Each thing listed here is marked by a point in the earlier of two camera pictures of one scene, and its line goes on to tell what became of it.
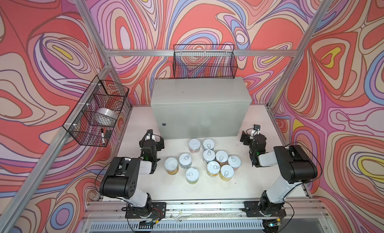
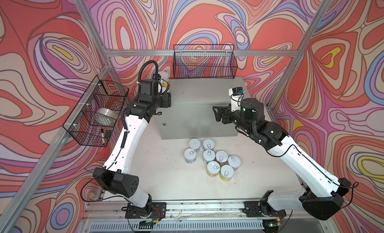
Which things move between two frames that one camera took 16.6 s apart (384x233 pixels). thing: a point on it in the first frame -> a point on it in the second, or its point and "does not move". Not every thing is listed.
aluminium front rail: [293, 211] does not move
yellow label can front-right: [226, 173] does not move
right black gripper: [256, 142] -> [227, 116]
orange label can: [222, 157] does not move
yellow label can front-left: [213, 169] does not move
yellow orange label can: [171, 164] -> [163, 85]
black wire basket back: [204, 61] does not move
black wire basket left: [94, 118] does not move
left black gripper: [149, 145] -> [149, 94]
